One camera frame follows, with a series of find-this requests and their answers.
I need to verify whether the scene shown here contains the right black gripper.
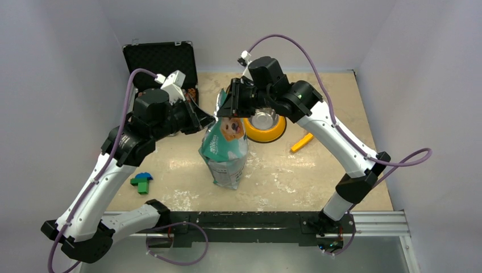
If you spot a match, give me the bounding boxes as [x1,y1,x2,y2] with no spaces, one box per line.
[217,78,273,118]

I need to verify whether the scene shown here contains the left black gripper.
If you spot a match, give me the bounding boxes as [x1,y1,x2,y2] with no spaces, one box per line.
[151,93,215,141]

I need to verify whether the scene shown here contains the green dog food bag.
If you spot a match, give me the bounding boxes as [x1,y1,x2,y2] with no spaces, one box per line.
[198,88,250,191]

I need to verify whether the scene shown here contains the yellow plastic scoop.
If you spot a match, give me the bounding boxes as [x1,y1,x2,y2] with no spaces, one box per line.
[290,133,314,153]

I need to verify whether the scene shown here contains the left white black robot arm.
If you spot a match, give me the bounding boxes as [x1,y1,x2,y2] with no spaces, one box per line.
[41,89,214,263]

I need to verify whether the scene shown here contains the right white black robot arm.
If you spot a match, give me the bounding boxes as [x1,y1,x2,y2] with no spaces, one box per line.
[217,56,391,231]

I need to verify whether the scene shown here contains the yellow double pet bowl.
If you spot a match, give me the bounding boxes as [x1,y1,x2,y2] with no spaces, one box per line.
[243,108,287,143]

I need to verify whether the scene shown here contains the black poker chip case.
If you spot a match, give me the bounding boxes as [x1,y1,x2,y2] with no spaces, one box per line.
[122,41,200,105]

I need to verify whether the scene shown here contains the green blue toy blocks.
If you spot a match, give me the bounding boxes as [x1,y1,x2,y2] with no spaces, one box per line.
[130,172,153,195]

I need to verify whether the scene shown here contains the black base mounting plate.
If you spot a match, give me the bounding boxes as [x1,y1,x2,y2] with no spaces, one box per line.
[132,210,356,249]

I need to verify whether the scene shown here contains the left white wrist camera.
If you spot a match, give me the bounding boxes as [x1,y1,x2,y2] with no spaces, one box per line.
[155,70,186,105]

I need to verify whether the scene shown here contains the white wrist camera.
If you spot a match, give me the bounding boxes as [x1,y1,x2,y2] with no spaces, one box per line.
[155,70,186,105]
[237,51,251,67]

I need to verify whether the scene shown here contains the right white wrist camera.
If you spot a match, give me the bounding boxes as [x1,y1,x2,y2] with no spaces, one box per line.
[237,51,251,67]

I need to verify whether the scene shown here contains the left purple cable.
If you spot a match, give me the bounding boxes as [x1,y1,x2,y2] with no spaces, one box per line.
[47,68,163,273]

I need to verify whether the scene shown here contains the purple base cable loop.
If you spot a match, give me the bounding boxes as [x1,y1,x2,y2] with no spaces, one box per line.
[145,220,209,265]

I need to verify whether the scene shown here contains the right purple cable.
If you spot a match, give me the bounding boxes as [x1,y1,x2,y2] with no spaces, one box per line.
[244,34,433,168]

